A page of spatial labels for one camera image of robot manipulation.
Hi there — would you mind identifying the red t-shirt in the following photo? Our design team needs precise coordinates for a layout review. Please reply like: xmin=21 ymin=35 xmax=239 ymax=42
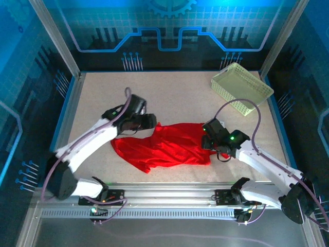
xmin=110 ymin=122 xmax=231 ymax=174

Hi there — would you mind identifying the pale green perforated basket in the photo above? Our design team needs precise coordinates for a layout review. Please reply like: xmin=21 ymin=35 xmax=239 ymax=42
xmin=211 ymin=62 xmax=275 ymax=117

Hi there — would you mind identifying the small black controller box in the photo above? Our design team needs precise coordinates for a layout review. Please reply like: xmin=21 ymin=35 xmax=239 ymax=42
xmin=235 ymin=207 xmax=252 ymax=225
xmin=89 ymin=205 xmax=109 ymax=223

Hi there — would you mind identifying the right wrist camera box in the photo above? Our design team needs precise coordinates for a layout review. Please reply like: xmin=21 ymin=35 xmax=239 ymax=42
xmin=202 ymin=118 xmax=231 ymax=142

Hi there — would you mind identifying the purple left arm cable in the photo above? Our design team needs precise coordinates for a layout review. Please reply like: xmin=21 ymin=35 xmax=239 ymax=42
xmin=41 ymin=86 xmax=133 ymax=224

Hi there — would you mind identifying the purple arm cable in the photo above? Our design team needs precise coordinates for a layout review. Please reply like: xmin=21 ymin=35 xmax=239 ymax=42
xmin=213 ymin=98 xmax=329 ymax=231
xmin=41 ymin=86 xmax=133 ymax=224

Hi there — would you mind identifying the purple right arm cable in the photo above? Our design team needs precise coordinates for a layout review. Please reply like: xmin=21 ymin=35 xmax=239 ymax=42
xmin=213 ymin=98 xmax=329 ymax=231

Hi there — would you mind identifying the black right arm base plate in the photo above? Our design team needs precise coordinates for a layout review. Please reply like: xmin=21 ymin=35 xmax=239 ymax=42
xmin=214 ymin=189 xmax=263 ymax=206

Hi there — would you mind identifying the aluminium mounting rail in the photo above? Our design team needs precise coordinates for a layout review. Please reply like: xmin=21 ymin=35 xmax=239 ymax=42
xmin=33 ymin=182 xmax=308 ymax=206

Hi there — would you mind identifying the aluminium table side rail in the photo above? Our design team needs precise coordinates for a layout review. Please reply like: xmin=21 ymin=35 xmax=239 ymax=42
xmin=42 ymin=73 xmax=84 ymax=187

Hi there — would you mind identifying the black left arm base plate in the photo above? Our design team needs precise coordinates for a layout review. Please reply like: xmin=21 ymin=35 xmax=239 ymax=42
xmin=78 ymin=189 xmax=126 ymax=206

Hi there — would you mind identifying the slotted grey cable duct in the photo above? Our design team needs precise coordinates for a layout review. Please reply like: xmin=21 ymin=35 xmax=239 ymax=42
xmin=41 ymin=207 xmax=239 ymax=220

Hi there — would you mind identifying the aluminium frame post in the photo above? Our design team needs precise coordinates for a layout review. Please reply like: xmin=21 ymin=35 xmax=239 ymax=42
xmin=259 ymin=0 xmax=310 ymax=79
xmin=28 ymin=0 xmax=82 ymax=79

